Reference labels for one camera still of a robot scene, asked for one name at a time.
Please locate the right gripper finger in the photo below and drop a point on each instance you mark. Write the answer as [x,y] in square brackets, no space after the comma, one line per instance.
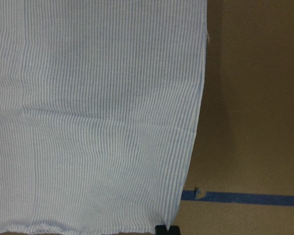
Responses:
[163,230]

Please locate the blue striped button shirt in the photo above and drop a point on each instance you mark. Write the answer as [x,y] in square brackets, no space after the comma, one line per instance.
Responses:
[99,106]

